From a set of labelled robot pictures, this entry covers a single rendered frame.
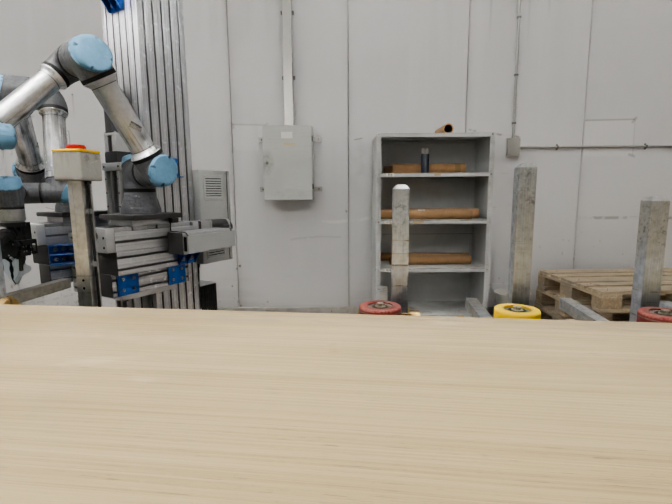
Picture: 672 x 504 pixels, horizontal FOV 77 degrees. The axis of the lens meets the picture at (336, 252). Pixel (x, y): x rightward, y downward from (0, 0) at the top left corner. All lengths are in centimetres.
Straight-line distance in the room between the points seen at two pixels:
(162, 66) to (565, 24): 327
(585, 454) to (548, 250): 377
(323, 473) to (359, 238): 342
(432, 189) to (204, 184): 218
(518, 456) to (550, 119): 385
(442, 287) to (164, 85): 277
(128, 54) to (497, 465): 207
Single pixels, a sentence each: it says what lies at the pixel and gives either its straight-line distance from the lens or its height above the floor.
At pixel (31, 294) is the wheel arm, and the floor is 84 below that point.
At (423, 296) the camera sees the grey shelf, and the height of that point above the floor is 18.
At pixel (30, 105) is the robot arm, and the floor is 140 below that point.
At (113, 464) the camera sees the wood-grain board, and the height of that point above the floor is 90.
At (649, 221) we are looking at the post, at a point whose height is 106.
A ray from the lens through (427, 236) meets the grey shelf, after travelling 380.
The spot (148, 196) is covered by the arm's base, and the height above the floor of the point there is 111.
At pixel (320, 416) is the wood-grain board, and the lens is 45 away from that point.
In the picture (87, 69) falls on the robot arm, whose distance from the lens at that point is 165.
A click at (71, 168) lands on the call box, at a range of 112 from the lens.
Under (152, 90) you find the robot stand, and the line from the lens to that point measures 214.
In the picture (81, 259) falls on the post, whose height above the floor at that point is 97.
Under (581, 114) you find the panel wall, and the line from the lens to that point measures 429.
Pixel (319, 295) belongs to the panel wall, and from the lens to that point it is 384.
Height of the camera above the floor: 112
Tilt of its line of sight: 8 degrees down
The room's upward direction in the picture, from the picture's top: straight up
